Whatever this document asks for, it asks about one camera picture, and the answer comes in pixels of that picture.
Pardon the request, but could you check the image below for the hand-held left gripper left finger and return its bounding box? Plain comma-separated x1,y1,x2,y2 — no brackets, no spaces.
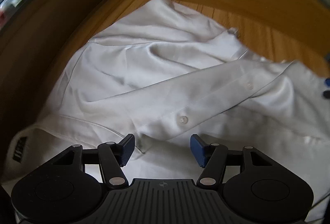
50,134,135,186

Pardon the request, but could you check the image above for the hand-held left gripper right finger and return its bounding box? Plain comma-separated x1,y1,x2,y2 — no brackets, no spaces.
190,134,270,187

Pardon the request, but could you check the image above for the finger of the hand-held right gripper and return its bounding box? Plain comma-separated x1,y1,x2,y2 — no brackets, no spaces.
322,78,330,99

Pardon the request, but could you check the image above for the white shirt with black label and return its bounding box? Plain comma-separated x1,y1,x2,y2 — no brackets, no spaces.
0,0,330,224

